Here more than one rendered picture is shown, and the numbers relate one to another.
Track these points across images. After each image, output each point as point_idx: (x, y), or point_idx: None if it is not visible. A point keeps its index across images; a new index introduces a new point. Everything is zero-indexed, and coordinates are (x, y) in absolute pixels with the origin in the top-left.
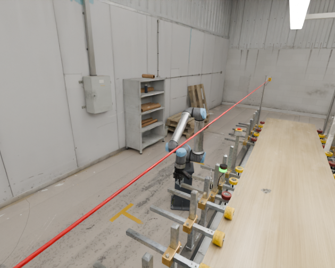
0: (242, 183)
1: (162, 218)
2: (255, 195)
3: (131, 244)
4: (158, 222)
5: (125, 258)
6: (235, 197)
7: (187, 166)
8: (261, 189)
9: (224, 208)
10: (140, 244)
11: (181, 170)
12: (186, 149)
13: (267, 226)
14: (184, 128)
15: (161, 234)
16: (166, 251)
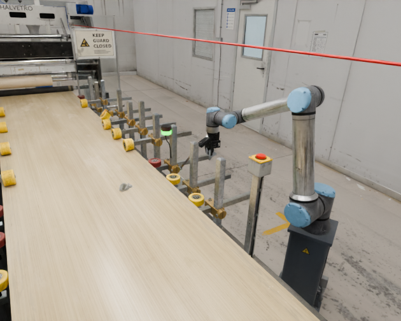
0: (159, 179)
1: (264, 255)
2: (130, 176)
3: (234, 219)
4: (259, 249)
5: None
6: (144, 164)
7: None
8: (132, 186)
9: (133, 141)
10: (230, 225)
11: (207, 134)
12: (218, 114)
13: (93, 160)
14: (269, 108)
15: None
16: None
